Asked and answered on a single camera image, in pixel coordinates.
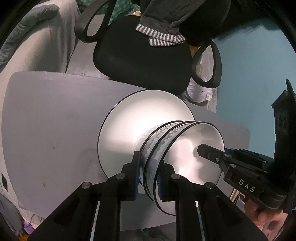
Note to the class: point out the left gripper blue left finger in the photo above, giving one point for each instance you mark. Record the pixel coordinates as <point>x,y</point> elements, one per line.
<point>131,180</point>

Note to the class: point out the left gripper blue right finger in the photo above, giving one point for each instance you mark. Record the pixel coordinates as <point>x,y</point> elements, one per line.
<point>166,182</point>

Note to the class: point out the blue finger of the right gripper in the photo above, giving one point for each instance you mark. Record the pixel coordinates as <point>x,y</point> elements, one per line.
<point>230,151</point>
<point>214,155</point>

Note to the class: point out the white ribbed bowl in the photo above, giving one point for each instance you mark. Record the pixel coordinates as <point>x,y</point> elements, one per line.
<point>149,144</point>
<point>178,147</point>

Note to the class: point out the white plate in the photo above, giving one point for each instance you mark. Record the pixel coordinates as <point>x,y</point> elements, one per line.
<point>131,121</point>

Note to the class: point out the person's right hand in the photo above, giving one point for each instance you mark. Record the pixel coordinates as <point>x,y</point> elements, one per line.
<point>276,218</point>

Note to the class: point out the white plastic bag on floor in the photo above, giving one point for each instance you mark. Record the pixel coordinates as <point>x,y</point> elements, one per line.
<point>197,93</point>

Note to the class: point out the grey table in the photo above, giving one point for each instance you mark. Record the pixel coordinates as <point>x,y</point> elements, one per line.
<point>50,126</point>

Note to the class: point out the black office chair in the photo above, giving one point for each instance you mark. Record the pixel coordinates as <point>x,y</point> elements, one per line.
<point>124,54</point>

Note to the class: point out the grey bed mattress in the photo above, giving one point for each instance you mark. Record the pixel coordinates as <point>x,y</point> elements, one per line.
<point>50,44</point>

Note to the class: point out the dark grey hooded sweater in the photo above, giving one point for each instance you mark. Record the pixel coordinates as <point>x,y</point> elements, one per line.
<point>169,23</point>

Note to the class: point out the green checkered tablecloth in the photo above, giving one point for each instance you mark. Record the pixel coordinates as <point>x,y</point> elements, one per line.
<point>121,8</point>

